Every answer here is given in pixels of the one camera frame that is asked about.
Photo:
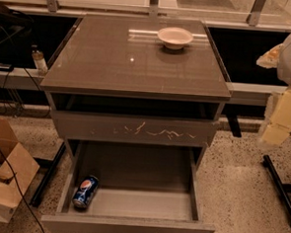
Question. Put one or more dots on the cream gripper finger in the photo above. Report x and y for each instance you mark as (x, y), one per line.
(270, 58)
(276, 127)

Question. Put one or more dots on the blue pepsi can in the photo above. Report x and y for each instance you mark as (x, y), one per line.
(85, 192)

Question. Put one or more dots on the grey drawer cabinet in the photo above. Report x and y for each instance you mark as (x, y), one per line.
(119, 66)

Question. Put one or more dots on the open grey middle drawer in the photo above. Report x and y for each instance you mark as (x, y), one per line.
(142, 189)

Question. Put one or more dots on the grey top drawer front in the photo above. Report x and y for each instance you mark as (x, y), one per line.
(134, 129)

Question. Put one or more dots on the white bowl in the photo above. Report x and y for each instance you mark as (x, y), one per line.
(175, 38)

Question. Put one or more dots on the small clear bottle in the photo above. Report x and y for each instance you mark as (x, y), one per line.
(39, 60)

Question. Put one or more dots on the small black device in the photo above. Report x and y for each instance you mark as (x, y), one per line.
(6, 67)

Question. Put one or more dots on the cardboard box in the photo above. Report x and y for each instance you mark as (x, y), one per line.
(17, 169)

